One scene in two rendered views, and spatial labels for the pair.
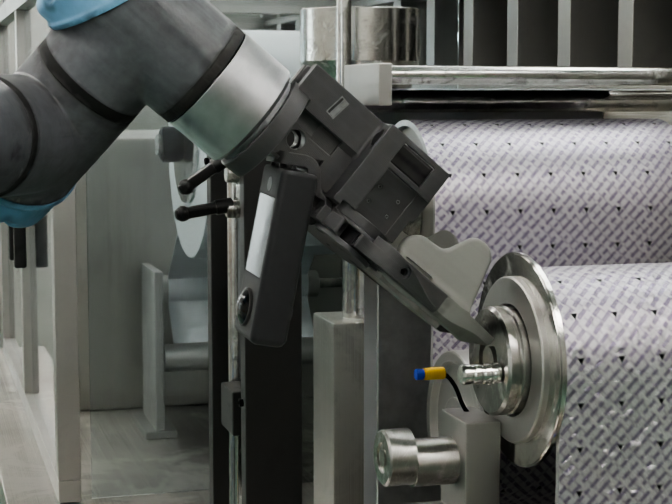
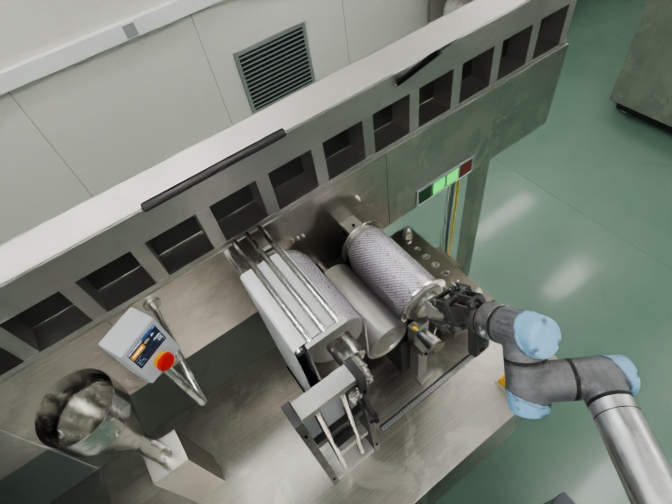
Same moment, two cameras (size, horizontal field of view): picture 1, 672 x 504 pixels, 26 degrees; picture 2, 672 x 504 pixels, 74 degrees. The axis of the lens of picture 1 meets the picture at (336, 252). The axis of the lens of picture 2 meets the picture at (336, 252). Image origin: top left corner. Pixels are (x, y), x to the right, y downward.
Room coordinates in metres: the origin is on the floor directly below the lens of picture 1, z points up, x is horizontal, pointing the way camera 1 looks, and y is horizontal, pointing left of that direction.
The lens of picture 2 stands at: (1.27, 0.40, 2.24)
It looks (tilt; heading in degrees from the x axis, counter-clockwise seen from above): 52 degrees down; 261
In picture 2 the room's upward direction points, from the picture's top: 12 degrees counter-clockwise
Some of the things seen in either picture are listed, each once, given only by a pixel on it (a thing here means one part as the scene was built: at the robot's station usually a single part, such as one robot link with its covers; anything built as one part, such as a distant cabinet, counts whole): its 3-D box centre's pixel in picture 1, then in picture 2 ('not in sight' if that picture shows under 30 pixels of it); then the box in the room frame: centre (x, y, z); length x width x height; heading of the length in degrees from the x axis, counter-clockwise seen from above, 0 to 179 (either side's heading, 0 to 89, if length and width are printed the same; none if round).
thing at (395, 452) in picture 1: (395, 457); (433, 343); (1.00, -0.04, 1.18); 0.04 x 0.02 x 0.04; 16
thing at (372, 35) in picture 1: (359, 35); (84, 411); (1.71, -0.03, 1.50); 0.14 x 0.14 x 0.06
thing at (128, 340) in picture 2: not in sight; (145, 347); (1.52, 0.00, 1.66); 0.07 x 0.07 x 0.10; 43
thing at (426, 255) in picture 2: not in sight; (429, 277); (0.86, -0.33, 1.00); 0.40 x 0.16 x 0.06; 106
